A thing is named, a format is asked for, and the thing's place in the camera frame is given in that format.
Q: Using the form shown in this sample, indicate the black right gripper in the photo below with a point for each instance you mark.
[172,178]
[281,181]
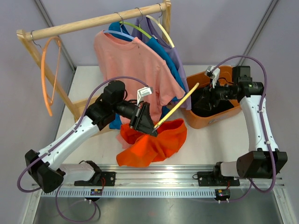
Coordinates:
[204,103]

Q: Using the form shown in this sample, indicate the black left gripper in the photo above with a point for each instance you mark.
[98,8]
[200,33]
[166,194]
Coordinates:
[141,119]

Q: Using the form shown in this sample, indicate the black t shirt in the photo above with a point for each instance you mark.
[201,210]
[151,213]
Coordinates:
[221,107]

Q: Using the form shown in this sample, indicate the yellow clothes hanger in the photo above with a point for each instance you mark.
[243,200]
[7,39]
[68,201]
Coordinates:
[175,107]

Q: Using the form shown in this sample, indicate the orange t shirt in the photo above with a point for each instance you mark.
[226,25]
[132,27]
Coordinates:
[140,149]

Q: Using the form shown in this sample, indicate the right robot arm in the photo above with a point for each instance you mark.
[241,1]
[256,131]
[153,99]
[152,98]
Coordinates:
[264,159]

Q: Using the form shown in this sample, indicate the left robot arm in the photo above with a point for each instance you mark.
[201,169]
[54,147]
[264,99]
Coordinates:
[46,166]

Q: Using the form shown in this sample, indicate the pink t shirt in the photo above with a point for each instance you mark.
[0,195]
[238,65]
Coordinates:
[139,65]

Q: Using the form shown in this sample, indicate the cream clothes hanger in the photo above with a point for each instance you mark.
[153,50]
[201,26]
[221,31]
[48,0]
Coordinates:
[165,34]

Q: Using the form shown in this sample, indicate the light blue clothes hanger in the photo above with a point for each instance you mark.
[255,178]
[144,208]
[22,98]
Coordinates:
[119,33]

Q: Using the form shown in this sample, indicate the green clothes hanger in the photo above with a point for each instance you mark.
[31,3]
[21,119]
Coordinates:
[136,28]

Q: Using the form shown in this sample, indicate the lavender t shirt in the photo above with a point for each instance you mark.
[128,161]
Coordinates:
[147,26]

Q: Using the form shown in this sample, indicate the blue t shirt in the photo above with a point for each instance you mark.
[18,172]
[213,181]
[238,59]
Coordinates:
[155,46]

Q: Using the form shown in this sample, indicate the orange plastic basket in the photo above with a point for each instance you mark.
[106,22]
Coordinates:
[198,118]

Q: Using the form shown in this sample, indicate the wooden tray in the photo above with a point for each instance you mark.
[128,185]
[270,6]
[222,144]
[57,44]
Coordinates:
[80,105]

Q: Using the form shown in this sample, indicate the wooden clothes rack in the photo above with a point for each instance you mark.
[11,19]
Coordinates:
[36,43]

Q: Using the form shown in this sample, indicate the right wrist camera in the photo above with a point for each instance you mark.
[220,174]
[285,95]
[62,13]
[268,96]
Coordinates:
[213,73]

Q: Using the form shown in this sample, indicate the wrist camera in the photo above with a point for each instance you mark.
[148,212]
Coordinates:
[213,73]
[141,93]

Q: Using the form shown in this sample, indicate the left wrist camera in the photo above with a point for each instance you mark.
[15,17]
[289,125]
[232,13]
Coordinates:
[141,93]

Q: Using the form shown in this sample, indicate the aluminium mounting rail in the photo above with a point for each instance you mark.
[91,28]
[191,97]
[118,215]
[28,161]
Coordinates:
[158,181]

